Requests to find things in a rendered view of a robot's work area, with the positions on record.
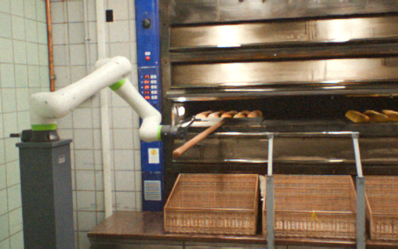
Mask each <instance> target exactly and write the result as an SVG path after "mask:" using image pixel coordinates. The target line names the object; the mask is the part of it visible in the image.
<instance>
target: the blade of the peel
mask: <svg viewBox="0 0 398 249"><path fill-rule="evenodd" d="M263 118H264V117H248V118H228V121H262V120H263ZM202 120H208V122H210V121H220V120H222V118H202Z"/></svg>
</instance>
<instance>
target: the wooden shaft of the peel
mask: <svg viewBox="0 0 398 249"><path fill-rule="evenodd" d="M226 121H227V119H226V118H223V119H222V120H220V121H219V122H217V123H216V124H215V125H214V126H212V127H210V128H209V129H208V130H206V131H204V132H203V133H201V134H200V135H198V136H196V137H195V138H194V139H192V140H190V141H188V142H186V143H185V144H183V145H182V146H181V147H179V148H177V149H176V150H175V151H173V156H175V157H179V156H180V155H181V154H183V153H184V152H186V150H188V149H189V148H191V147H192V146H194V145H195V144H196V143H197V142H199V141H200V140H202V139H204V138H205V137H207V136H208V135H209V134H210V133H212V132H213V131H215V130H216V129H217V128H218V127H219V126H220V125H222V124H223V123H225V122H226Z"/></svg>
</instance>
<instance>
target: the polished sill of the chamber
mask: <svg viewBox="0 0 398 249"><path fill-rule="evenodd" d="M210 127H212V126H189V127H188V128H187V131H188V132H187V133H194V132H204V131H206V130H208V129H209V128H210ZM291 131H398V124H311V125H241V126H219V127H218V128H217V129H216V130H215V131H213V132H291Z"/></svg>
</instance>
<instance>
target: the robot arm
mask: <svg viewBox="0 0 398 249"><path fill-rule="evenodd" d="M131 69H132V67H131V63H130V61H128V60H127V58H125V57H122V56H117V57H114V58H102V59H99V60H97V61H96V63H95V65H94V72H93V73H91V74H90V75H88V76H87V77H84V78H82V79H80V80H78V81H76V82H75V83H72V84H70V85H68V86H66V87H64V88H62V89H60V90H57V91H54V92H40V93H34V94H32V95H30V97H29V109H30V126H31V129H25V130H22V132H20V133H11V134H10V137H11V138H20V139H21V142H35V143H38V142H56V141H59V136H58V135H57V130H56V126H57V119H60V118H63V117H64V116H65V115H66V114H68V113H69V112H70V111H72V110H73V109H74V108H75V107H76V106H77V105H79V104H80V103H82V102H83V101H84V100H86V99H87V98H89V97H90V96H92V95H93V94H95V93H97V92H98V91H100V90H102V89H104V88H106V87H107V86H108V87H109V88H110V89H111V90H112V91H114V92H115V93H116V94H118V95H119V96H120V97H121V98H122V99H123V100H124V101H126V102H127V103H128V104H129V105H130V106H131V107H132V108H133V109H134V110H135V111H136V112H137V114H138V115H139V116H140V117H141V119H143V123H142V126H141V128H140V131H139V136H140V139H141V140H142V141H144V142H153V141H157V140H180V145H183V144H185V142H184V141H183V140H184V139H185V140H187V141H190V139H188V137H187V136H188V134H187V132H188V131H187V128H188V127H189V126H190V125H192V124H193V123H194V122H195V121H196V122H208V120H202V118H196V117H195V116H191V117H190V118H188V119H186V120H184V121H180V122H179V123H180V127H172V126H171V125H159V124H160V121H161V115H160V113H159V112H158V111H157V110H155V109H154V108H153V107H152V106H151V105H150V104H149V103H148V102H147V101H146V100H145V99H144V98H143V97H142V96H141V95H140V94H139V92H138V91H137V90H136V89H135V87H134V86H133V85H132V84H131V82H129V80H128V79H127V77H128V76H129V75H130V74H131ZM192 118H193V120H192V121H191V122H190V123H189V124H188V125H187V126H186V127H183V126H182V125H183V124H184V123H185V122H187V121H189V120H190V119H192ZM203 145H209V143H197V144H195V145H194V147H193V146H192V147H191V149H193V150H196V147H202V146H203Z"/></svg>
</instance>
